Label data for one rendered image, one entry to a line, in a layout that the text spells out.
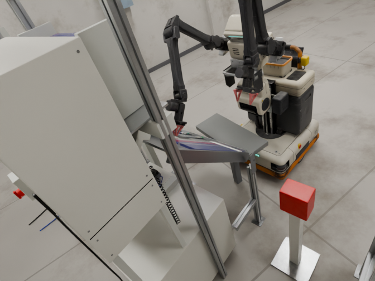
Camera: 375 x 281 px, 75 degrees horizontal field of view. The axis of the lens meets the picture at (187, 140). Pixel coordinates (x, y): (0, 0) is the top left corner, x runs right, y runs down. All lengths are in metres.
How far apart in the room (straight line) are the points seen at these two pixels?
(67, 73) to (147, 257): 1.05
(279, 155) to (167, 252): 1.24
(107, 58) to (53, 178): 0.41
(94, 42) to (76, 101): 0.22
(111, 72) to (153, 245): 0.97
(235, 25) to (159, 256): 1.44
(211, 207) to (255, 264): 0.65
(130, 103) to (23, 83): 0.39
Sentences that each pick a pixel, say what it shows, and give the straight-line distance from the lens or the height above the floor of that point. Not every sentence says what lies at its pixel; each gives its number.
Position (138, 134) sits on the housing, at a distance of 1.11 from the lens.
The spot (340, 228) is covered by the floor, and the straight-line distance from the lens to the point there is 2.16.
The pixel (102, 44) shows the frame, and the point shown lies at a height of 1.65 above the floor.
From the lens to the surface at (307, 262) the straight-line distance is 1.99.
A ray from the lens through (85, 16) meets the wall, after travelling 4.73.
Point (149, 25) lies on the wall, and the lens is 5.08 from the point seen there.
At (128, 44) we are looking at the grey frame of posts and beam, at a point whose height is 1.65.
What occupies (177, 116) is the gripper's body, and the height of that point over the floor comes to 1.03.
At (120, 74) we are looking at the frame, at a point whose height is 1.54.
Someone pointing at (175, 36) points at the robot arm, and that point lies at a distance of 1.55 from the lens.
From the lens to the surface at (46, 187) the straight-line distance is 0.78.
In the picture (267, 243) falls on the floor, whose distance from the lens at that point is 2.05.
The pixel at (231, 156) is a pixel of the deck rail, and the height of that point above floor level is 0.85.
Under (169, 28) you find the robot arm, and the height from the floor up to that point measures 1.47.
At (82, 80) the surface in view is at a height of 1.62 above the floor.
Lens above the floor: 1.83
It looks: 38 degrees down
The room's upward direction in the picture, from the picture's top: 19 degrees counter-clockwise
